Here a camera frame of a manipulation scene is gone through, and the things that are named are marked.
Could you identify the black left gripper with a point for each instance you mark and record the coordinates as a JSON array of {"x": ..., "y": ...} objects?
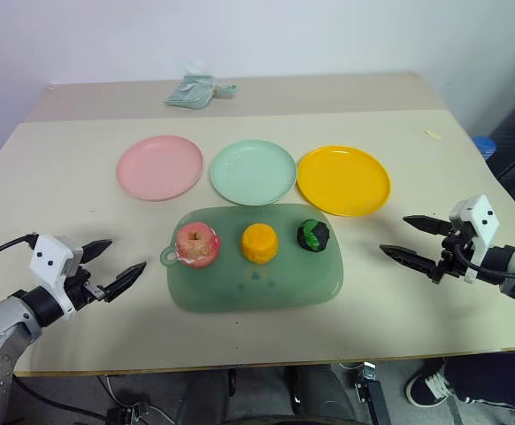
[{"x": 82, "y": 290}]

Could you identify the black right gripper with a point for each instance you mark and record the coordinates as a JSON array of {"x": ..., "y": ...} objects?
[{"x": 454, "y": 257}]

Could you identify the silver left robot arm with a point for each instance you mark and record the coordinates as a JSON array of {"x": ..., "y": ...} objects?
[{"x": 1, "y": 327}]

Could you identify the yellow round plate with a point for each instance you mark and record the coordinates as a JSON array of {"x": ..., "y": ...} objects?
[{"x": 343, "y": 181}]

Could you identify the dark green vegetable toy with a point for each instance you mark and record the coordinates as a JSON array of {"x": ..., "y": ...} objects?
[{"x": 313, "y": 235}]

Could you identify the pink round plate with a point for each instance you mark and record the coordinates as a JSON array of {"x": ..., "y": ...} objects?
[{"x": 160, "y": 168}]

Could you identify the orange fruit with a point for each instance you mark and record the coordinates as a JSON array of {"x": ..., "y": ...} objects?
[{"x": 259, "y": 244}]

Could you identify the mint green round plate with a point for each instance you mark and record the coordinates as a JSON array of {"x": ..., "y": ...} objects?
[{"x": 253, "y": 172}]

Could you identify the red apple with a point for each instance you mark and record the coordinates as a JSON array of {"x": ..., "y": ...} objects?
[{"x": 197, "y": 245}]

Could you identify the small yellow paper scrap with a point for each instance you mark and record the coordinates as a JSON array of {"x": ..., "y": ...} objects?
[{"x": 433, "y": 134}]

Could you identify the blue round container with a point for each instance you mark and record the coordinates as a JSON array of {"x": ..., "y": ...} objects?
[{"x": 485, "y": 146}]

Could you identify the black and white sneaker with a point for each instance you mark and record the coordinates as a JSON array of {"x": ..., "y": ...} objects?
[{"x": 425, "y": 385}]

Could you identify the translucent green cutting board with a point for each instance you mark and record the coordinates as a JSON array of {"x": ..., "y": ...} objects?
[{"x": 257, "y": 288}]

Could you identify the black floor device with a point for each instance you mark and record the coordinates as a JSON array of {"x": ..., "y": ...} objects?
[{"x": 127, "y": 414}]

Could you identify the dark trouser leg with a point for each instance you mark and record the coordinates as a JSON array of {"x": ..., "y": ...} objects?
[{"x": 492, "y": 380}]

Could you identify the black table leg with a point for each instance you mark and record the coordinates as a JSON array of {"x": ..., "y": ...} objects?
[{"x": 374, "y": 394}]

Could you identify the dark rounded shape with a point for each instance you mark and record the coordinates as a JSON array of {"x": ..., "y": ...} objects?
[{"x": 321, "y": 396}]

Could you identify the folded pale green cloth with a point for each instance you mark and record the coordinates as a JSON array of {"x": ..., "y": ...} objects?
[{"x": 189, "y": 93}]

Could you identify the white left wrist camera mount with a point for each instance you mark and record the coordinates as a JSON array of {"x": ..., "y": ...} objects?
[{"x": 49, "y": 259}]

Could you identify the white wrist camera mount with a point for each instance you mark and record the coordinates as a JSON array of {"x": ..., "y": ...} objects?
[
  {"x": 49, "y": 259},
  {"x": 483, "y": 221}
]

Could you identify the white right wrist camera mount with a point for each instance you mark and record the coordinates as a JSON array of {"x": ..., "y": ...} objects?
[{"x": 483, "y": 221}]

